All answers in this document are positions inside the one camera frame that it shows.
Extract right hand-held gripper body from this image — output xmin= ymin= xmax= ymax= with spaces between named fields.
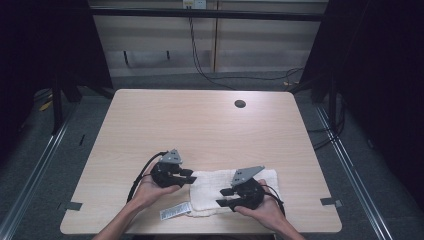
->
xmin=230 ymin=165 xmax=267 ymax=211

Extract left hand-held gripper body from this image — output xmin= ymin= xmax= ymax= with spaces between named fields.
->
xmin=150 ymin=148 xmax=188 ymax=189

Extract white towel with label tag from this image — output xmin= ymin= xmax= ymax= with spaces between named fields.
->
xmin=159 ymin=168 xmax=280 ymax=222

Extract person's left hand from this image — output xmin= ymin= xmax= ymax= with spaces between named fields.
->
xmin=132 ymin=161 xmax=183 ymax=210

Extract person's right hand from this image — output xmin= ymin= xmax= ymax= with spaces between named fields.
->
xmin=234 ymin=178 xmax=285 ymax=232

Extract grey tape piece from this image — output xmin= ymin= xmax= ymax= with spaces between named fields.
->
xmin=320 ymin=196 xmax=344 ymax=208
xmin=64 ymin=201 xmax=84 ymax=212

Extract black curtain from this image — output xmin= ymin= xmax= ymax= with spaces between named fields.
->
xmin=0 ymin=0 xmax=114 ymax=158
xmin=299 ymin=0 xmax=424 ymax=214

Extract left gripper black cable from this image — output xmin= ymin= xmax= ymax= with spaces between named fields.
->
xmin=126 ymin=150 xmax=169 ymax=204

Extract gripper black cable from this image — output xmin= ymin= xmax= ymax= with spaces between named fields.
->
xmin=261 ymin=184 xmax=286 ymax=216
xmin=126 ymin=150 xmax=169 ymax=204

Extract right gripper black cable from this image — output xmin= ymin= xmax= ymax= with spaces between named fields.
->
xmin=261 ymin=184 xmax=286 ymax=216

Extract black floor cables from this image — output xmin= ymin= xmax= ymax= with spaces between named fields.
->
xmin=307 ymin=94 xmax=347 ymax=152

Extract metal floor rail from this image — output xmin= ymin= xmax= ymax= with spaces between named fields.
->
xmin=0 ymin=106 xmax=78 ymax=240
xmin=313 ymin=104 xmax=396 ymax=240

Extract black wall cable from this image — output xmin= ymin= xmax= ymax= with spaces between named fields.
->
xmin=188 ymin=16 xmax=305 ymax=92

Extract black horizontal frame bar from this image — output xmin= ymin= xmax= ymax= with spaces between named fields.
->
xmin=89 ymin=7 xmax=330 ymax=23

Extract white wall outlet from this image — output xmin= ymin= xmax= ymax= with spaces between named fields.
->
xmin=182 ymin=0 xmax=208 ymax=10

